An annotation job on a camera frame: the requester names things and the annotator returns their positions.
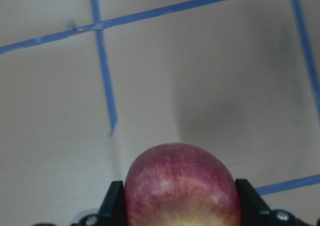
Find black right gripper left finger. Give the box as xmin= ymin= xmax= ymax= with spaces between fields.
xmin=97 ymin=181 xmax=125 ymax=226

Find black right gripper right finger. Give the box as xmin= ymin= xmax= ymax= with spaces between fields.
xmin=235 ymin=178 xmax=273 ymax=226

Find red yellow apple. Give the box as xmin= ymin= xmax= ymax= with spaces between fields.
xmin=124 ymin=143 xmax=243 ymax=226

